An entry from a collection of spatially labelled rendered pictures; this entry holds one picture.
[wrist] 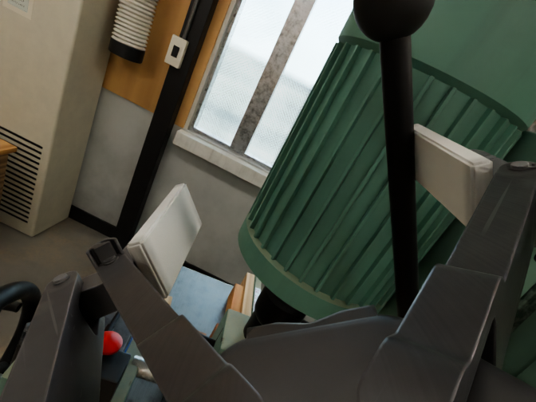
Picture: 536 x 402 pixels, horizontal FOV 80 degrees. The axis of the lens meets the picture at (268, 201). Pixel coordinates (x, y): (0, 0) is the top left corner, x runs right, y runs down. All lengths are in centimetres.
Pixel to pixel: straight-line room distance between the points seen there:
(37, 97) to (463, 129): 178
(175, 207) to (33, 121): 175
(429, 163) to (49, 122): 178
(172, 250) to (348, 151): 15
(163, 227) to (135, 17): 158
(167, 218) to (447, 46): 20
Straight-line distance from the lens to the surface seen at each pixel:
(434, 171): 17
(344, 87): 27
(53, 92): 181
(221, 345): 42
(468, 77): 26
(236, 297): 70
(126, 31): 172
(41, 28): 182
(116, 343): 45
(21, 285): 62
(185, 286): 72
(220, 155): 173
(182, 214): 19
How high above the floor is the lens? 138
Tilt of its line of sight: 22 degrees down
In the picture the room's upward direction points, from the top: 28 degrees clockwise
